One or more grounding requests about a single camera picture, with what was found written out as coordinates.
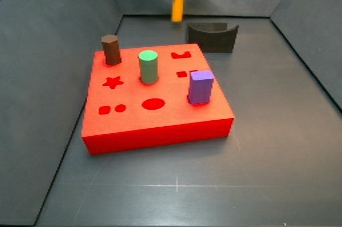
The green round peg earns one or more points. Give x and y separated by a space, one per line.
148 66

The red shape board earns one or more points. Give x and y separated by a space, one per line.
131 115

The black curved holder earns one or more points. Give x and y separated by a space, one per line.
213 37

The purple square peg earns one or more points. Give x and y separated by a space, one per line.
200 86

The brown hexagonal peg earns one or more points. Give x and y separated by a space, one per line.
109 43

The yellow oval peg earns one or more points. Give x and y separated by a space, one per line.
176 11

